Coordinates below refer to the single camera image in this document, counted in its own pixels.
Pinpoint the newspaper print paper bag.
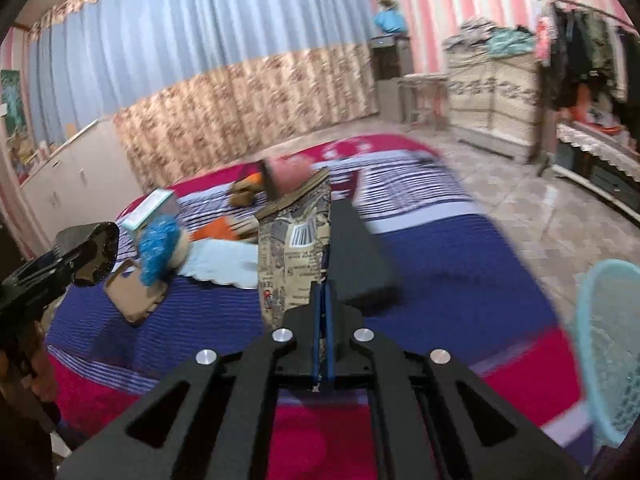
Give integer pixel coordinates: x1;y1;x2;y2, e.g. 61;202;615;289
255;168;331;328

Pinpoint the person's left hand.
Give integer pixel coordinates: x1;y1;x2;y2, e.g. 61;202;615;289
1;321;61;434

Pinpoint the white side cabinet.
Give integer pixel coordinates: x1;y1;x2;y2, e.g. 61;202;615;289
22;117;143;243

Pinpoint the tan phone case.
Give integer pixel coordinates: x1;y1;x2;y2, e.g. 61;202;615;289
104;259;168;325

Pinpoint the white cloth glove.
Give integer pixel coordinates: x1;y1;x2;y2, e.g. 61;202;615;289
178;238;258;289

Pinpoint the teal white carton box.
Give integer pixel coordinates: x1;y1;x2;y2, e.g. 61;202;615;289
122;188;180;244

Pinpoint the striped red blue blanket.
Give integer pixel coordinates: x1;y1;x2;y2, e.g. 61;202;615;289
47;136;591;479

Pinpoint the orange fruit peel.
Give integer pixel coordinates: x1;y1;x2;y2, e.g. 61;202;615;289
191;217;240;242

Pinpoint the pink pig mug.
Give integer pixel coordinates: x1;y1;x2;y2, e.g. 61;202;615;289
259;155;314;200

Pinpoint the blue floral curtain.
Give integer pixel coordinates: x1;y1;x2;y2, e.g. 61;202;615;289
28;0;378;188

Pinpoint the small wooden stool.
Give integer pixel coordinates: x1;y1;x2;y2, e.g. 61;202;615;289
398;73;448;131

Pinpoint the patterned cloth covered cabinet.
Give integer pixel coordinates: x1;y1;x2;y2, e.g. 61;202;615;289
446;46;541;164

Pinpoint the teal plastic laundry basket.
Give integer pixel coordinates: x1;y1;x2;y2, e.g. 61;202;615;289
573;259;639;448

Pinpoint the blue potted plant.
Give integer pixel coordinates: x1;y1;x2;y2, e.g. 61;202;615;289
374;0;408;36

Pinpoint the low tv stand with lace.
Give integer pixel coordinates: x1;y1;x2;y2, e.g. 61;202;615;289
550;122;639;223

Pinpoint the pile of clothes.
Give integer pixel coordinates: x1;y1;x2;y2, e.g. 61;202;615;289
442;18;537;58

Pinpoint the clothes rack with garments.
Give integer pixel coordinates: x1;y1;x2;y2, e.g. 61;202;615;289
535;0;639;134

